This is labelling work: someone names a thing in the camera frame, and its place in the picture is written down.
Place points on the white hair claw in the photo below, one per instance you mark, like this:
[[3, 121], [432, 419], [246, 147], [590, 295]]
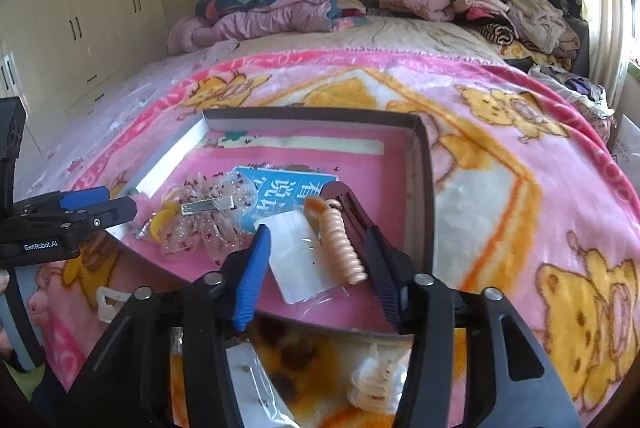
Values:
[[107, 303]]

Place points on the pink printed fleece blanket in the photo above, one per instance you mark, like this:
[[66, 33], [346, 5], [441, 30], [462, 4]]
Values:
[[500, 158]]

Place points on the dark cardboard box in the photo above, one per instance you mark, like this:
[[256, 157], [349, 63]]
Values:
[[422, 188]]

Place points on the pack of hair pins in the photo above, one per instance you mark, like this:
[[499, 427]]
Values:
[[255, 383]]

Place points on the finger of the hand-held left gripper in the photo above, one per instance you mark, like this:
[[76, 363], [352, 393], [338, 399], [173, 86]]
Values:
[[112, 213], [85, 198]]

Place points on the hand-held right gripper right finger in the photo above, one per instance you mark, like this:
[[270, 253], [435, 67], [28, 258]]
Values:
[[387, 288]]

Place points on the white plastic bag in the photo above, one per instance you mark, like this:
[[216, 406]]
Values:
[[627, 143]]

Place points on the folded pink sweater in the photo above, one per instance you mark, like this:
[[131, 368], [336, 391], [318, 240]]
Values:
[[415, 3]]

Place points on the small clear plastic bag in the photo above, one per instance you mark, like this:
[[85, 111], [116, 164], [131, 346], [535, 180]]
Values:
[[295, 258]]

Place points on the green cloth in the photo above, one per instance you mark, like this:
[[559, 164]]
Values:
[[20, 383]]

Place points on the brown hair claw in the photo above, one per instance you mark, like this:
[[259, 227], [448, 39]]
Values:
[[347, 203]]

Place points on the dark teal cloth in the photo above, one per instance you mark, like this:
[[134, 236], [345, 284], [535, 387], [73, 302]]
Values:
[[50, 400]]

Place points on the window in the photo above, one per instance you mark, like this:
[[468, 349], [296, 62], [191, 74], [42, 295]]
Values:
[[634, 33]]

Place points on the pile of mixed clothes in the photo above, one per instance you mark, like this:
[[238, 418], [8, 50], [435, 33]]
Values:
[[530, 13]]

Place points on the bag of yellow hair rings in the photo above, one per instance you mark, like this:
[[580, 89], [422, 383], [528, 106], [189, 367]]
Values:
[[160, 223]]

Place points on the cream hair claw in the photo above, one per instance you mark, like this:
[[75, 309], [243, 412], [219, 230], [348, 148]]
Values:
[[375, 383]]

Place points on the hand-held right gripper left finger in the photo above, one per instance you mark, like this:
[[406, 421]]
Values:
[[252, 268]]

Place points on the sheer lace bow hair clip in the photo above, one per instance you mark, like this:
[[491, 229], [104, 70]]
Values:
[[220, 228]]

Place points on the pink crumpled quilt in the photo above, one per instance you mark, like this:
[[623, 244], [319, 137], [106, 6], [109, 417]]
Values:
[[260, 16]]

